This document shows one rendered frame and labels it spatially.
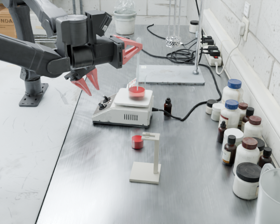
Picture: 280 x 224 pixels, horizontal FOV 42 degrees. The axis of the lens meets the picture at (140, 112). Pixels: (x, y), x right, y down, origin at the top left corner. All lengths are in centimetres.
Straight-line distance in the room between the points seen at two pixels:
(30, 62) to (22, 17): 55
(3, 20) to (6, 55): 261
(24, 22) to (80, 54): 52
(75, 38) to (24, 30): 53
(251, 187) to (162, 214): 23
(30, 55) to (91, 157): 39
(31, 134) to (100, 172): 31
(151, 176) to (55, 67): 39
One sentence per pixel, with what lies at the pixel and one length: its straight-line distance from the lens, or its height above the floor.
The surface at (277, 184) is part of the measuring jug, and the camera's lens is 88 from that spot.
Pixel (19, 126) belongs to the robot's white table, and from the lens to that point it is 129.
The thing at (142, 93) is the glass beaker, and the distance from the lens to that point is 120.
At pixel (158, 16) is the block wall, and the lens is 366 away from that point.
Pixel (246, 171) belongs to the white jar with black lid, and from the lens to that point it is 96.
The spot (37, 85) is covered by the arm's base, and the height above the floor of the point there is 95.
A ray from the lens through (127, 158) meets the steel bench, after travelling 108.
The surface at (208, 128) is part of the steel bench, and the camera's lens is 126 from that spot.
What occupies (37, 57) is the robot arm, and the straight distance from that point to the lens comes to 85.
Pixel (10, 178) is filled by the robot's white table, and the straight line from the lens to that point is 106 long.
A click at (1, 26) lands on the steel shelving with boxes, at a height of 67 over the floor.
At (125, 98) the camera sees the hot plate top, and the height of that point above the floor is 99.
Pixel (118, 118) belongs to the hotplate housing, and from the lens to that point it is 122.
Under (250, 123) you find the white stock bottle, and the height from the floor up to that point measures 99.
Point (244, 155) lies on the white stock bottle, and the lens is 101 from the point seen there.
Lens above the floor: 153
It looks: 28 degrees down
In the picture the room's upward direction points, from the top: 1 degrees clockwise
